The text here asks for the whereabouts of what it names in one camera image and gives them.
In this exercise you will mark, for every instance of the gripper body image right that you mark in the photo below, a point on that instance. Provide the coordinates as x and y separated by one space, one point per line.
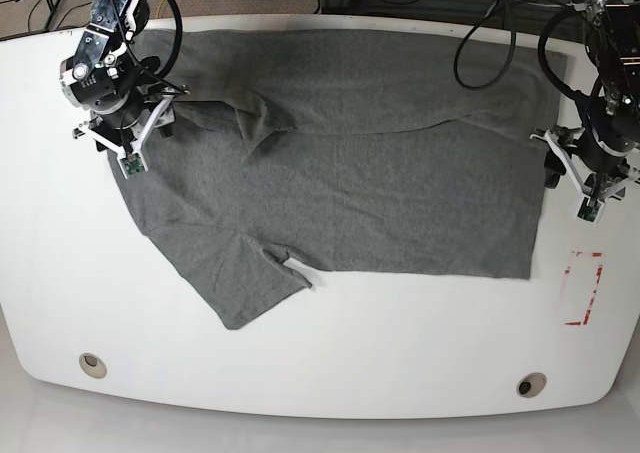
591 167

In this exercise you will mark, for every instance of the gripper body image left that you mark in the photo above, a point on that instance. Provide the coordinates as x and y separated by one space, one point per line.
125 125

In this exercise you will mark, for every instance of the grey T-shirt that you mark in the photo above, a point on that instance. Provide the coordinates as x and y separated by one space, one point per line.
346 150

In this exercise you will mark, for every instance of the red tape rectangle marking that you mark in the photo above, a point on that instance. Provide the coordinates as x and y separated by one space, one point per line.
578 289

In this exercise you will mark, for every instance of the wrist camera board image left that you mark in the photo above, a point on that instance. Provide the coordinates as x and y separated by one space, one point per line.
132 164

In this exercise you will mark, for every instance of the wrist camera board image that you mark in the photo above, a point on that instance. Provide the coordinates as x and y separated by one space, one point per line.
132 164
590 210

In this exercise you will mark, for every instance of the wrist camera board image right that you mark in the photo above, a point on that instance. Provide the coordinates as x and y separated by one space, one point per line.
590 210

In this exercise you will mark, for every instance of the black cable image left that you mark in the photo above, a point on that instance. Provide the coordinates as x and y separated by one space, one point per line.
165 38

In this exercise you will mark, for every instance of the right table cable grommet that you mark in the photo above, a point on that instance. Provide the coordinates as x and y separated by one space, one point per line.
531 385

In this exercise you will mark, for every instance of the table cable grommet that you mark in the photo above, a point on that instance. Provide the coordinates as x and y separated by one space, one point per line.
92 366
531 385

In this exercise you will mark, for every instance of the left table cable grommet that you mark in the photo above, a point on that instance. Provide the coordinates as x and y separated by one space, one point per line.
92 366

